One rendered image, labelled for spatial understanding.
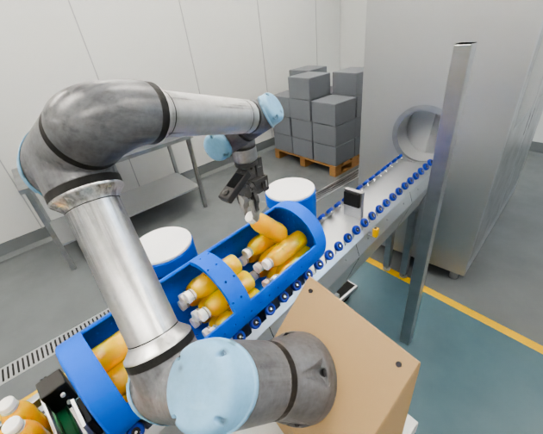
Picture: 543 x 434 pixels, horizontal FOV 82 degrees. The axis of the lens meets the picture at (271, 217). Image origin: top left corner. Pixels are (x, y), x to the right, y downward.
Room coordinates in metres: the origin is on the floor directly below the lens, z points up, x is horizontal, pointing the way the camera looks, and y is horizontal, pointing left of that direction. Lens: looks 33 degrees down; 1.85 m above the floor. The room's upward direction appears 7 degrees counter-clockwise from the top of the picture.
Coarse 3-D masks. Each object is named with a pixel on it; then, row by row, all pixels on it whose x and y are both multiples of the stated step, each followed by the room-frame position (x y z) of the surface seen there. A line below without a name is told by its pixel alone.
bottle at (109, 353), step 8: (112, 336) 0.55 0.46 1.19; (120, 336) 0.55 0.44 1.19; (104, 344) 0.53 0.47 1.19; (112, 344) 0.52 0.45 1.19; (120, 344) 0.53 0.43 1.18; (96, 352) 0.51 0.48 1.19; (104, 352) 0.51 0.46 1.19; (112, 352) 0.51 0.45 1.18; (120, 352) 0.51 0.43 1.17; (104, 360) 0.49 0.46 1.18; (112, 360) 0.50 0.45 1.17; (120, 360) 0.51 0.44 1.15; (104, 368) 0.48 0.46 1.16; (112, 368) 0.49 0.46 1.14
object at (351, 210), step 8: (344, 192) 1.36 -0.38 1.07; (352, 192) 1.34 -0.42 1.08; (360, 192) 1.32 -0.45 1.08; (344, 200) 1.36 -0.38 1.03; (352, 200) 1.33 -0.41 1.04; (360, 200) 1.31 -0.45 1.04; (344, 208) 1.38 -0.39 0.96; (352, 208) 1.34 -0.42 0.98; (360, 208) 1.31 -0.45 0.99; (352, 216) 1.34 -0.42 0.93; (360, 216) 1.31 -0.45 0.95
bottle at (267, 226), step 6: (264, 216) 0.91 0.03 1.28; (258, 222) 0.88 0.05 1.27; (264, 222) 0.89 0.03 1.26; (270, 222) 0.91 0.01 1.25; (276, 222) 0.94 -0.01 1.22; (258, 228) 0.88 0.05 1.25; (264, 228) 0.89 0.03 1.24; (270, 228) 0.90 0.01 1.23; (276, 228) 0.92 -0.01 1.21; (282, 228) 0.95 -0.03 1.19; (264, 234) 0.90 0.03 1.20; (270, 234) 0.91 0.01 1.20; (276, 234) 0.92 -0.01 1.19; (282, 234) 0.94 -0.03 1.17; (276, 240) 0.94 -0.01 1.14
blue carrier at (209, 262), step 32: (288, 224) 1.08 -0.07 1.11; (320, 224) 0.96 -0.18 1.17; (224, 256) 0.95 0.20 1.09; (320, 256) 0.93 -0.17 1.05; (224, 288) 0.67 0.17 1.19; (224, 320) 0.61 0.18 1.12; (64, 352) 0.49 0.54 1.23; (96, 384) 0.42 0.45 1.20; (96, 416) 0.37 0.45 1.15; (128, 416) 0.39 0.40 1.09
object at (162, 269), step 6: (192, 240) 1.18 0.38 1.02; (192, 246) 1.15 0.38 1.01; (186, 252) 1.10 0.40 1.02; (192, 252) 1.14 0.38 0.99; (174, 258) 1.06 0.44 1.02; (180, 258) 1.07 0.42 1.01; (186, 258) 1.09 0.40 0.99; (162, 264) 1.03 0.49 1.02; (168, 264) 1.04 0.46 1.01; (174, 264) 1.05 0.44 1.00; (180, 264) 1.06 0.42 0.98; (156, 270) 1.03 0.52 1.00; (162, 270) 1.03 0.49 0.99; (168, 270) 1.04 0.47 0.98; (162, 276) 1.26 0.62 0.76
